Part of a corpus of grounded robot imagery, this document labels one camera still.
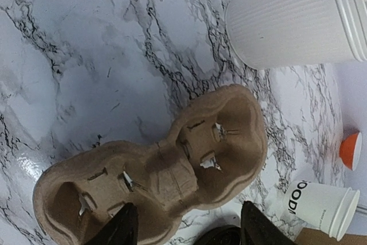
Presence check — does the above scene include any stack of white paper cups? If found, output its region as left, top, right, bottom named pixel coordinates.
left=283, top=180, right=360, bottom=241

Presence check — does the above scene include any orange white ceramic bowl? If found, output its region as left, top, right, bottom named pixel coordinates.
left=339, top=132, right=362, bottom=171

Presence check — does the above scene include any white container with sachets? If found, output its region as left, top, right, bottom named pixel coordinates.
left=225, top=0, right=366, bottom=69

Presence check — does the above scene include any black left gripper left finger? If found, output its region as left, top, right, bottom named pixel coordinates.
left=85, top=203, right=138, bottom=245

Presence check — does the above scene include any brown paper takeout bag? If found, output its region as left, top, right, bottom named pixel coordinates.
left=295, top=228, right=367, bottom=245

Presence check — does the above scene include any brown cardboard cup carrier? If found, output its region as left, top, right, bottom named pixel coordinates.
left=33, top=84, right=267, bottom=244

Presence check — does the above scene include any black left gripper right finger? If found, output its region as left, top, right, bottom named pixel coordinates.
left=240, top=201, right=295, bottom=245

